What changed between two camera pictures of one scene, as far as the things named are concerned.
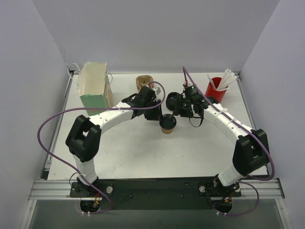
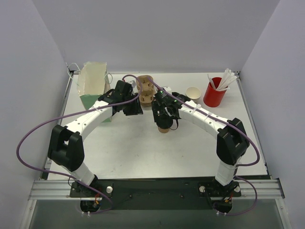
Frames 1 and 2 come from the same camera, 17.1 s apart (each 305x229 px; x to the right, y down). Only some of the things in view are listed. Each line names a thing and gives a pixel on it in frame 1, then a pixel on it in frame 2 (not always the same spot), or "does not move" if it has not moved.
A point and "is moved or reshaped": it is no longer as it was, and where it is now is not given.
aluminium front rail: x=250 y=190 does not move
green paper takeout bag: x=94 y=87 does not move
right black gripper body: x=179 y=108 → x=163 y=118
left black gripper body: x=154 y=113 → x=133 y=109
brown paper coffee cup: x=166 y=131 is moved or reshaped
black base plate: x=157 y=193 does not move
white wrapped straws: x=227 y=78 does not move
